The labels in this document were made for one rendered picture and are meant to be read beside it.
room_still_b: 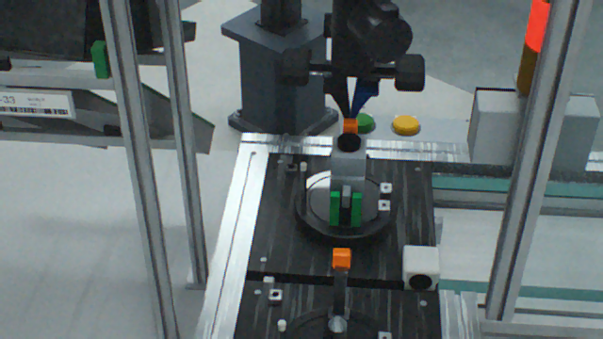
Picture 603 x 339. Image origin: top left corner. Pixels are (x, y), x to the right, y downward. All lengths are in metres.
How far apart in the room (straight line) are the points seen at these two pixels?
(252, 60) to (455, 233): 0.44
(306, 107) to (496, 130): 0.57
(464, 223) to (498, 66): 2.18
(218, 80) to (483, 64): 1.91
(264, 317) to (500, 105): 0.37
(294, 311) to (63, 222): 0.46
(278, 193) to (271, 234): 0.08
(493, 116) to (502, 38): 2.69
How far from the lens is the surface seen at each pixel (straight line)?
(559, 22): 0.74
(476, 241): 1.14
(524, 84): 0.81
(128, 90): 0.73
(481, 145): 0.84
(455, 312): 0.99
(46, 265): 1.22
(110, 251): 1.21
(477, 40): 3.47
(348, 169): 1.00
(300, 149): 1.20
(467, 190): 1.18
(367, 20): 0.91
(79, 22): 0.77
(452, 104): 1.50
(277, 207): 1.09
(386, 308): 0.97
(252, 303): 0.97
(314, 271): 1.00
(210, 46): 1.66
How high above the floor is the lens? 1.70
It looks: 39 degrees down
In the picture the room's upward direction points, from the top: straight up
